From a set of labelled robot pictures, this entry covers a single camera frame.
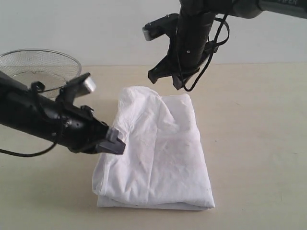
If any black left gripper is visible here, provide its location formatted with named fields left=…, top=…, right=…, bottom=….
left=58, top=105, right=126, bottom=155

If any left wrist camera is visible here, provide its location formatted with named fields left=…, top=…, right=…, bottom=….
left=56, top=72, right=96, bottom=104

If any white t-shirt red print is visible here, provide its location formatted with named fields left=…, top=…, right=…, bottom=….
left=92, top=86, right=215, bottom=210

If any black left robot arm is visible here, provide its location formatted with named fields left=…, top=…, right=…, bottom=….
left=0, top=72, right=126, bottom=157

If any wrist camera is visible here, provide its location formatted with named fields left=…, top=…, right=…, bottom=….
left=142, top=13, right=179, bottom=41
left=56, top=72, right=96, bottom=104

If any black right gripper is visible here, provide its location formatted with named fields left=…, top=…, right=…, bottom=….
left=148, top=39, right=216, bottom=90

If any metal wire mesh basket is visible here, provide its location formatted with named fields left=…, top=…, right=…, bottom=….
left=0, top=49, right=82, bottom=99

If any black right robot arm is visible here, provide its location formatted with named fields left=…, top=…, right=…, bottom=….
left=142, top=0, right=307, bottom=92

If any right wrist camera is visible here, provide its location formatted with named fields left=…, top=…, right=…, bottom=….
left=142, top=13, right=179, bottom=41

